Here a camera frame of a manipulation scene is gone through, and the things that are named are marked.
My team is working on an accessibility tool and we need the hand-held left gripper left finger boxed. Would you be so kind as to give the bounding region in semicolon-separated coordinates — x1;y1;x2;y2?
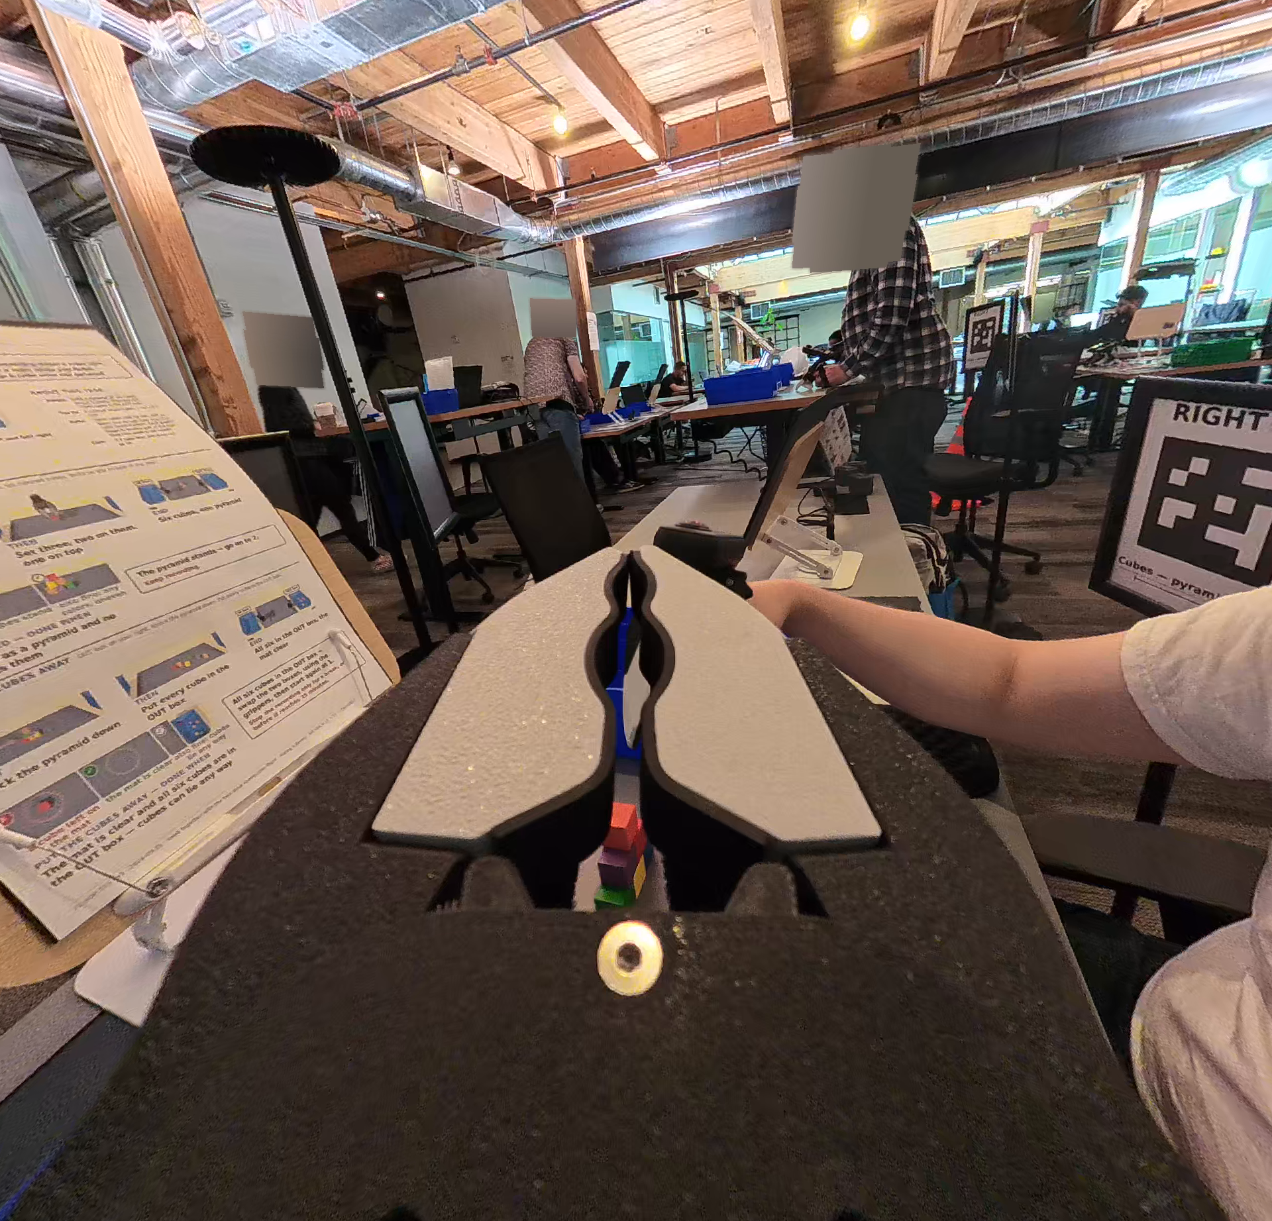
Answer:
369;548;635;906

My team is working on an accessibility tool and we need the black padded wrist rest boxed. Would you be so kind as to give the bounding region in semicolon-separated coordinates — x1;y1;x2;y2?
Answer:
884;709;1000;801

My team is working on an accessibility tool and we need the rectangular metal ceiling duct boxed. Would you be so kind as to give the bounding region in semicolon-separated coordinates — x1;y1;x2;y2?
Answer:
129;0;617;120

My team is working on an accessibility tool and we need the person's pale clothing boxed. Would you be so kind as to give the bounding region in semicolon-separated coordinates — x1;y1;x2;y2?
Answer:
1121;585;1272;1221

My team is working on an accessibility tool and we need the orange traffic cone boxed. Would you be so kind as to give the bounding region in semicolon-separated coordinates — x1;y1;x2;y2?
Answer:
932;398;973;519

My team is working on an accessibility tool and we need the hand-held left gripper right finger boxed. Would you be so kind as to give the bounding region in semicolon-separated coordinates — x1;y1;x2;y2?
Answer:
630;546;885;909

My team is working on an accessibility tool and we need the blue plastic bin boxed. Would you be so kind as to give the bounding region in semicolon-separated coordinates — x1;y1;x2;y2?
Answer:
614;609;648;760

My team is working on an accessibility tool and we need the blue storage bin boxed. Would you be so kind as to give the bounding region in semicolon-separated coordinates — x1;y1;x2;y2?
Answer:
701;365;796;408

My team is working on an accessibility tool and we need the small framed marker sign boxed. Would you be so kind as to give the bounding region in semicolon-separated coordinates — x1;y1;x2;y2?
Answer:
958;300;1007;375

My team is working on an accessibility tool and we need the thin wooden column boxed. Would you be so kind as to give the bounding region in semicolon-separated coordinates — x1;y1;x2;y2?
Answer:
560;237;607;398

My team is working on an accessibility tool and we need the person's right forearm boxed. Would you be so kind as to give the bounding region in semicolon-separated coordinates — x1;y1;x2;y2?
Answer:
785;585;1173;773

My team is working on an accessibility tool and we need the person's dark office chair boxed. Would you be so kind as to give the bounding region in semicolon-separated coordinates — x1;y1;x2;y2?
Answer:
1022;763;1272;925

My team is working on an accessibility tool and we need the round silver ceiling duct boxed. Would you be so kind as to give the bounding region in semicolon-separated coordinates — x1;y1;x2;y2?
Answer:
317;137;800;247

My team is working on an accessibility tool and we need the person's right hand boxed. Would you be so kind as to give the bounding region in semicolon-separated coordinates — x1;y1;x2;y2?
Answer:
745;578;827;638

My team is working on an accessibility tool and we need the wooden support column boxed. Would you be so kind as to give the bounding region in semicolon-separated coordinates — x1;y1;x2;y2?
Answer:
0;0;264;438

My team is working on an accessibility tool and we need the printed instruction sheet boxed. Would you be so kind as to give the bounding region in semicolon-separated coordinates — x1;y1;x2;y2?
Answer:
0;326;393;942

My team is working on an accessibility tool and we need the patterned backpack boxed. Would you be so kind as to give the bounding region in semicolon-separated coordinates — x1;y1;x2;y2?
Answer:
898;524;963;618

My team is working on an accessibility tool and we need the dark display panel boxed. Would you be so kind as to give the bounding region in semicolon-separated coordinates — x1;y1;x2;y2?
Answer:
218;433;319;534

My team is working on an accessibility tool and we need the black mesh office chair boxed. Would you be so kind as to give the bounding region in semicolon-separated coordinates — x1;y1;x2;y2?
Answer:
922;330;1094;578

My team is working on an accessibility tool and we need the grey display screen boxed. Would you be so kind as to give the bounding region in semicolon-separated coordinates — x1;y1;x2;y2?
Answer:
378;387;464;548

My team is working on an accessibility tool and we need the large framed marker sign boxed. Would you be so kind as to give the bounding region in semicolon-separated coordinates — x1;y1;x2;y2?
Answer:
1087;377;1272;618

